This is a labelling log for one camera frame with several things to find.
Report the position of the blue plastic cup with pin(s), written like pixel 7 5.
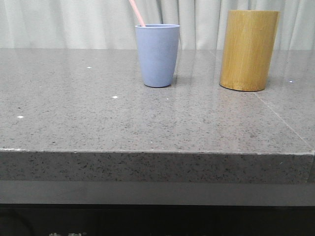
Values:
pixel 157 46

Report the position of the dark cabinet under counter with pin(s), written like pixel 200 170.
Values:
pixel 57 208

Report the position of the bamboo cylindrical holder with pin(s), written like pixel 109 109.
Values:
pixel 248 48

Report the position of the pink chopstick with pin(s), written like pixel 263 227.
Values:
pixel 137 13

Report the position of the white curtain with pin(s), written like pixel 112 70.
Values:
pixel 110 24

